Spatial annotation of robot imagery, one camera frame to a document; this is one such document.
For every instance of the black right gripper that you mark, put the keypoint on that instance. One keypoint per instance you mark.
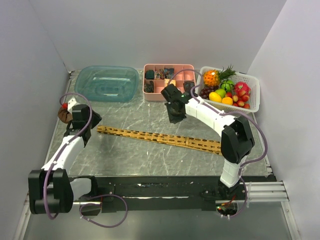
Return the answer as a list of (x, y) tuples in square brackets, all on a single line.
[(175, 120)]

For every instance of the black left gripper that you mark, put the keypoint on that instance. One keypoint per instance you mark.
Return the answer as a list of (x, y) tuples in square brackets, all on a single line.
[(96, 118)]

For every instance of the yellow beetle print tie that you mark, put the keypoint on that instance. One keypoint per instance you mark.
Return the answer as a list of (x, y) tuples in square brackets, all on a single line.
[(204, 145)]

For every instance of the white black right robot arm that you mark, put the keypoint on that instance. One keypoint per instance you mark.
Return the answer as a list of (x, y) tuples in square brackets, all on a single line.
[(236, 135)]

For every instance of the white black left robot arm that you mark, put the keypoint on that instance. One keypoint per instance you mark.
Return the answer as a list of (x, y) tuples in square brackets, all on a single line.
[(57, 170)]

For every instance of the dark rolled tie right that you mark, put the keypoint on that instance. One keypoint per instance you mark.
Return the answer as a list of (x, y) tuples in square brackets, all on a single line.
[(188, 85)]

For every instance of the brown white rolled cloth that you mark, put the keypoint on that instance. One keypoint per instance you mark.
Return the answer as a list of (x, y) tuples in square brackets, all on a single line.
[(64, 116)]

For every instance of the yellow rolled tie in box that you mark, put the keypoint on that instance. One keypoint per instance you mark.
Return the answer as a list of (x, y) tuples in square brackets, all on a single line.
[(169, 81)]

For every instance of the purple toy grapes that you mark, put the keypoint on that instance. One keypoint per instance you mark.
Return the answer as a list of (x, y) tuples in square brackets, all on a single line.
[(205, 92)]

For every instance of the teal transparent plastic tub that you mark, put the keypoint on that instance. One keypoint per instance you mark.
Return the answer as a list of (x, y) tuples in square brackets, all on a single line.
[(107, 83)]

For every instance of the black rolled tie left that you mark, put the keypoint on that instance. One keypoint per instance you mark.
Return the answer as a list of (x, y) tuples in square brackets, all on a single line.
[(149, 87)]

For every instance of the yellow toy mango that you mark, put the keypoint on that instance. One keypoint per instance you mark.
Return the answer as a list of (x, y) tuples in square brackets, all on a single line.
[(215, 97)]

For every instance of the blue patterned rolled tie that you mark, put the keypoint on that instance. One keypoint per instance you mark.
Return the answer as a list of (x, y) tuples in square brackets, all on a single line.
[(168, 72)]

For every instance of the pink divided organizer box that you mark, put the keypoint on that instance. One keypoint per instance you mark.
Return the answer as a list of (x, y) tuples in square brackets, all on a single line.
[(182, 72)]

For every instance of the multicolour patterned rolled tie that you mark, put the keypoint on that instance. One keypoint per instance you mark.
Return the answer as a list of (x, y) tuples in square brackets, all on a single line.
[(159, 74)]

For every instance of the dark green rolled tie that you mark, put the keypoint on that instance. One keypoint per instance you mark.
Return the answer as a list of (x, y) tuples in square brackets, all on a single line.
[(149, 75)]

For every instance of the orange toy pineapple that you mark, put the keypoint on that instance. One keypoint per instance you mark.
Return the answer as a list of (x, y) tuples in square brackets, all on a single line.
[(213, 78)]

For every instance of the lime green toy fruit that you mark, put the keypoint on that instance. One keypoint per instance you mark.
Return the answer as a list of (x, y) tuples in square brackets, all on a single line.
[(221, 92)]

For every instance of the orange toy fruit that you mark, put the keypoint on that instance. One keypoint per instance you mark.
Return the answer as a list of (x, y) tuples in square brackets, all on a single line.
[(227, 101)]

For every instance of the pink toy dragon fruit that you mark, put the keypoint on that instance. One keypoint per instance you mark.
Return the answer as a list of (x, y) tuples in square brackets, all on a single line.
[(241, 89)]

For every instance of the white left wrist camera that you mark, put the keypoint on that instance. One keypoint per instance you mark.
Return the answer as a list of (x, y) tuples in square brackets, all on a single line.
[(70, 104)]

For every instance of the black aluminium mounting rail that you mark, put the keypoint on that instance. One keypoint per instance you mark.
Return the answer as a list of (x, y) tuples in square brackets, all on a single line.
[(154, 193)]

